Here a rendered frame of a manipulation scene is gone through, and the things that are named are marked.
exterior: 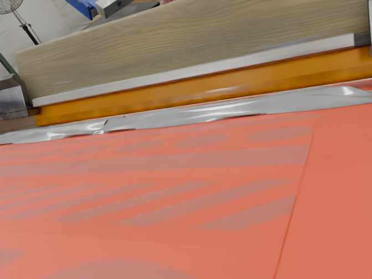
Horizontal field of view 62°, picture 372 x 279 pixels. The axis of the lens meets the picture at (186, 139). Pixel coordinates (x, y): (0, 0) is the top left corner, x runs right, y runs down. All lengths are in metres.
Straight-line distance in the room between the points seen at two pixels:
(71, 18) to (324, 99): 5.70
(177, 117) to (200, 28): 0.12
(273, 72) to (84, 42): 0.21
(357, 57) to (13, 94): 0.38
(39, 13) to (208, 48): 5.35
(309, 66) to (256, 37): 0.05
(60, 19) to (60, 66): 5.48
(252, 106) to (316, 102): 0.03
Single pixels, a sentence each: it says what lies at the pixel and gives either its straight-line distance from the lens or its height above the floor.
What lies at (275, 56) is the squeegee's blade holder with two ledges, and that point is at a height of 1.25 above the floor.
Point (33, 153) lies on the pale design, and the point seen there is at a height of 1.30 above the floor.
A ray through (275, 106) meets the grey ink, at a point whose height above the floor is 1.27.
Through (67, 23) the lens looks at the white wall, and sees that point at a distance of 5.92.
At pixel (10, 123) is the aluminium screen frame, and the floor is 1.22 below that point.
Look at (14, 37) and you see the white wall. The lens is 5.17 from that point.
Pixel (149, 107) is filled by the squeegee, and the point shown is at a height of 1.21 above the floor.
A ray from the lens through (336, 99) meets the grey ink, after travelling 0.17.
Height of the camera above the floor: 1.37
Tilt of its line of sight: 37 degrees down
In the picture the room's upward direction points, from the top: 27 degrees counter-clockwise
